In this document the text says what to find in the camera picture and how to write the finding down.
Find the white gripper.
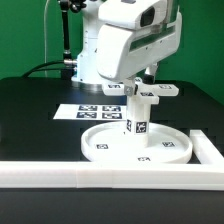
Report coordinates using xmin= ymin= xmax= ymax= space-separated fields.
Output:
xmin=96 ymin=13 xmax=182 ymax=97

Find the white cross-shaped table base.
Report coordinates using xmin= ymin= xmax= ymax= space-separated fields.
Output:
xmin=102 ymin=78 xmax=179 ymax=105

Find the white round table top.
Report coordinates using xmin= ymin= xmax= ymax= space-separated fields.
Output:
xmin=81 ymin=121 xmax=193 ymax=164

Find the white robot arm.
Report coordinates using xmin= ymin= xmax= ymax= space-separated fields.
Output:
xmin=72 ymin=0 xmax=182 ymax=96

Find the white sheet with markers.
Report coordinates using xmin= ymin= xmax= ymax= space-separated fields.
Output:
xmin=54 ymin=104 xmax=126 ymax=121

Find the white L-shaped fence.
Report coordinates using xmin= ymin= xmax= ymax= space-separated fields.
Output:
xmin=0 ymin=130 xmax=224 ymax=191

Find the black cable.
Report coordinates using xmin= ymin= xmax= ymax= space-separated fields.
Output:
xmin=21 ymin=59 xmax=78 ymax=79

